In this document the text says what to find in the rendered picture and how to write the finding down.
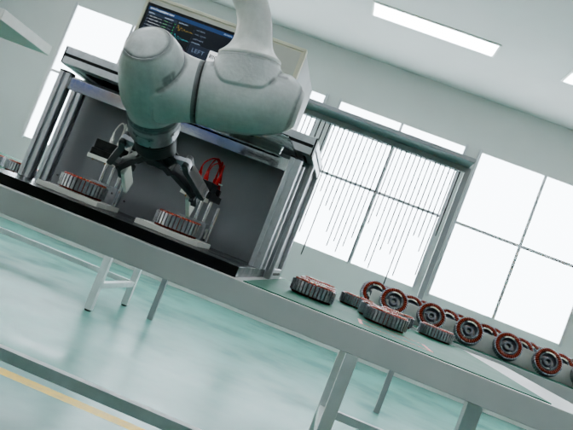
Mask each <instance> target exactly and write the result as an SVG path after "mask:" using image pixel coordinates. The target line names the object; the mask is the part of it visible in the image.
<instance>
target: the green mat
mask: <svg viewBox="0 0 573 430"><path fill-rule="evenodd" d="M243 282H246V283H249V284H251V285H253V286H255V287H258V288H261V289H263V290H266V291H268V292H271V293H274V294H276V295H279V296H281V297H283V298H285V299H289V300H291V301H293V302H296V303H298V304H300V305H304V306H306V307H309V308H310V309H313V310H315V311H319V312H321V313H323V314H326V315H328V316H330V317H334V318H336V319H338V320H340V321H343V322H345V323H348V324H351V325H353V326H356V327H358V328H361V329H364V330H366V331H368V332H370V333H373V334H376V335H378V336H381V337H383V338H386V339H388V340H391V341H394V342H396V343H398V344H400V345H403V346H406V347H408V348H411V349H413V350H416V351H417V352H421V353H424V354H425V355H428V356H430V357H434V358H436V359H438V360H441V361H443V362H445V363H449V364H451V365H454V366H455V367H458V368H460V369H463V370H466V371H468V372H471V373H473V374H475V375H479V376H481V377H483V378H485V379H488V380H490V381H493V382H496V383H498V384H501V385H503V386H506V387H509V388H511V389H513V390H515V391H518V392H521V393H524V394H526V395H529V396H531V397H533V398H537V399H539V400H541V401H543V402H546V403H548V404H551V403H549V402H548V401H546V400H545V399H544V398H541V397H540V396H538V395H537V394H535V393H533V392H532V391H530V390H529V389H527V388H525V387H524V386H521V385H520V384H518V383H517V382H516V381H514V380H512V379H510V378H509V377H507V376H505V375H504V374H502V373H501V372H499V371H497V370H496V369H494V368H492V367H490V366H489V365H488V364H486V363H484V362H482V361H481V360H479V359H477V358H476V357H474V356H473V355H471V354H470V353H468V352H466V351H464V350H462V349H460V348H458V347H456V346H452V345H447V344H444V343H442V342H440V341H438V340H434V339H432V338H429V337H427V336H425V335H423V334H420V333H419V332H417V331H415V330H412V329H411V328H410V329H407V331H406V333H404V332H403V334H402V333H399V332H397V331H394V330H391V329H388V328H386V327H383V326H382V325H383V324H382V325H379V324H377V323H374V322H371V321H368V320H367V319H366V318H364V316H363V315H362V314H360V313H359V311H358V310H357V308H354V307H353V306H349V305H346V304H344V303H342V302H340V300H337V299H335V300H334V302H333V304H332V305H326V304H323V303H321V302H318V301H315V300H314V299H312V298H311V299H310V298H309V297H305V296H303V295H301V294H299V293H295V292H293V291H292V290H291V288H290V285H291V281H288V280H287V279H284V278H281V279H266V280H250V281H243ZM358 319H361V320H362V323H363V324H364V325H363V324H360V323H359V321H358ZM364 321H365V322H364ZM365 325H366V326H365ZM375 325H376V326H375ZM377 326H378V327H377ZM376 329H377V330H376ZM388 330H389V331H388ZM380 331H381V332H380ZM382 332H383V333H382ZM392 332H393V333H392ZM393 336H394V337H393ZM395 337H396V338H395ZM405 337H406V338H405ZM406 341H407V342H406ZM415 341H416V342H415ZM418 342H419V343H418ZM410 343H411V344H410ZM422 344H423V345H425V346H426V347H428V348H429V349H430V350H431V352H430V351H429V350H428V349H426V348H425V347H424V346H423V345H422ZM421 347H422V348H421ZM423 348H424V349H423ZM427 350H428V351H427Z"/></svg>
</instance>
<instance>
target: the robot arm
mask: <svg viewBox="0 0 573 430"><path fill-rule="evenodd" d="M232 1H233V3H234V7H235V11H236V15H237V26H236V30H235V34H234V37H233V39H232V40H231V42H230V43H229V44H227V45H226V46H225V47H223V48H221V49H220V50H219V51H218V54H217V57H216V58H215V59H214V61H204V60H201V59H198V58H196V57H193V56H191V55H189V54H187V53H186V52H184V51H183V50H182V47H181V45H180V44H179V43H178V42H177V40H176V39H175V38H174V37H173V36H172V35H171V34H170V33H169V32H168V31H166V30H165V29H163V28H160V27H157V26H145V27H142V28H138V29H136V30H135V31H133V32H132V33H131V34H129V36H128V37H127V39H126V40H125V42H124V47H123V49H122V50H121V53H120V56H119V67H118V82H119V94H120V97H121V101H122V103H123V105H124V108H125V109H126V117H127V121H128V129H129V131H126V132H125V133H124V135H123V136H122V137H121V138H120V139H119V145H118V146H117V147H116V148H115V150H114V151H113V152H112V154H111V155H110V157H109V158H108V160H107V163H108V164H109V165H110V166H111V165H115V168H116V169H117V171H118V176H119V177H120V178H121V179H122V186H123V192H124V193H127V192H128V190H129V189H130V187H131V185H132V184H133V177H132V170H131V166H133V165H134V164H140V163H142V162H146V163H147V164H148V165H150V166H155V167H157V168H159V169H160V170H162V171H163V172H164V173H165V174H166V175H167V176H171V177H172V178H173V179H174V180H175V181H176V183H177V184H178V185H179V186H180V187H181V188H182V190H183V191H184V192H185V193H186V194H187V195H186V197H185V217H186V218H189V217H190V215H191V213H192V211H193V210H194V208H195V207H196V206H197V204H198V202H199V200H202V201H203V200H204V199H205V197H206V195H207V194H208V192H209V189H208V188H207V186H206V184H205V182H204V180H203V178H202V176H201V175H200V173H199V172H198V170H197V168H196V166H195V165H194V158H193V156H191V155H188V156H187V158H184V157H181V156H179V154H178V153H177V136H178V135H179V133H180V131H181V123H192V124H197V125H203V126H206V127H209V128H212V129H213V130H217V131H224V132H228V133H234V134H240V135H248V136H270V135H276V134H280V133H282V132H284V131H289V130H291V129H292V128H293V127H294V126H295V124H296V122H297V119H298V115H299V112H300V109H301V107H302V104H303V101H304V97H305V94H304V92H303V90H302V86H301V85H300V83H299V82H298V81H297V80H296V79H295V78H294V77H293V76H291V75H289V74H285V73H282V71H281V61H280V60H279V59H278V58H277V56H276V55H275V52H274V51H273V44H272V18H271V12H270V7H269V1H268V0H232ZM130 146H133V148H134V149H135V152H133V153H130V154H127V155H123V156H122V158H119V156H120V155H121V154H122V153H123V152H124V150H125V149H126V148H128V147H130ZM168 167H171V168H170V169H169V168H168Z"/></svg>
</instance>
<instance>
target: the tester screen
mask: <svg viewBox="0 0 573 430"><path fill-rule="evenodd" d="M145 26H157V27H160V28H163V29H165V30H166V31H168V32H169V33H170V34H171V35H172V36H173V37H174V38H175V39H176V40H177V42H178V43H179V44H180V45H181V47H182V50H183V51H184V52H186V53H187V52H188V48H189V46H190V44H195V45H198V46H200V47H202V48H205V49H209V50H211V51H214V52H217V53H218V51H219V50H220V49H221V48H223V47H225V46H226V45H227V44H229V43H230V42H231V40H232V39H233V37H234V36H233V35H231V34H228V33H226V32H222V31H219V30H217V29H214V28H212V27H209V26H205V25H202V24H200V23H198V22H195V21H192V20H189V19H186V18H183V17H181V16H179V15H174V14H172V13H170V12H167V11H164V10H162V9H158V8H155V7H153V6H149V9H148V12H147V14H146V16H145V19H144V21H143V23H142V27H145ZM142 27H141V28H142Z"/></svg>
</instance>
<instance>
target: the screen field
mask: <svg viewBox="0 0 573 430"><path fill-rule="evenodd" d="M187 54H189V55H191V56H193V57H196V58H199V59H201V60H204V61H214V59H215V58H216V57H217V54H218V53H217V52H214V51H211V50H209V49H205V48H202V47H200V46H198V45H195V44H190V46H189V48H188V52H187Z"/></svg>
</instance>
